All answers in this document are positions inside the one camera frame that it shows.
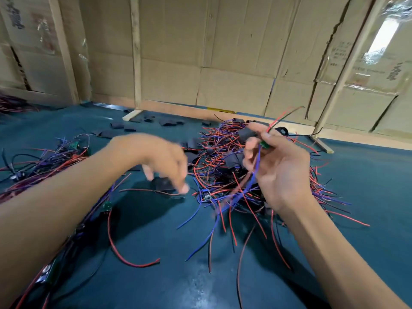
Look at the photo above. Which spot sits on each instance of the wooden ledge board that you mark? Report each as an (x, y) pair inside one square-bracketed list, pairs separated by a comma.
[(373, 139)]

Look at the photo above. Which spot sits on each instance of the pile of sleeved wired boards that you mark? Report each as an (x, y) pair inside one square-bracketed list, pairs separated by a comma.
[(225, 161)]

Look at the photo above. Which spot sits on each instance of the yellow strip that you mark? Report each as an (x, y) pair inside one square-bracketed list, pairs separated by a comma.
[(221, 110)]

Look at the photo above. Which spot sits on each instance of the clear plastic sheet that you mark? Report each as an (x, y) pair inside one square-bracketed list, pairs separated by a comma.
[(383, 35)]

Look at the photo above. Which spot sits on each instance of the person's left forearm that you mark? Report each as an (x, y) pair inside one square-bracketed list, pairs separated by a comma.
[(51, 215)]

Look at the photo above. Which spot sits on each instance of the wide wooden post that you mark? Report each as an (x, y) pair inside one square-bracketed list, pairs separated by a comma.
[(63, 51)]

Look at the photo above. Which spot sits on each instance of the black heat-shrink sleeve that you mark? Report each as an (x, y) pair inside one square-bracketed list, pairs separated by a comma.
[(162, 184)]

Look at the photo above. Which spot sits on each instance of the pile of unsleeved wired boards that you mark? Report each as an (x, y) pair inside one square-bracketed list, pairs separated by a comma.
[(38, 164)]

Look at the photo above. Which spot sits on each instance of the thin wooden post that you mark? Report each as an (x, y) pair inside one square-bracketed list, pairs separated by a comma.
[(136, 51)]

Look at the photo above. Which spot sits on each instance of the person's right hand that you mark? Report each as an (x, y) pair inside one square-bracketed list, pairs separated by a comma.
[(283, 173)]

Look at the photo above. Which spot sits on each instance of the person's right forearm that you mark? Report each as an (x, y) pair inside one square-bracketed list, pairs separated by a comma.
[(341, 267)]

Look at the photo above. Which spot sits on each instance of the person's left hand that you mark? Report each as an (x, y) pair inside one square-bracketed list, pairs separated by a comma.
[(158, 157)]

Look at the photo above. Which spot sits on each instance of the pale slanted wooden post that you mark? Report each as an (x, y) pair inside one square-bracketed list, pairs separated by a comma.
[(351, 61)]

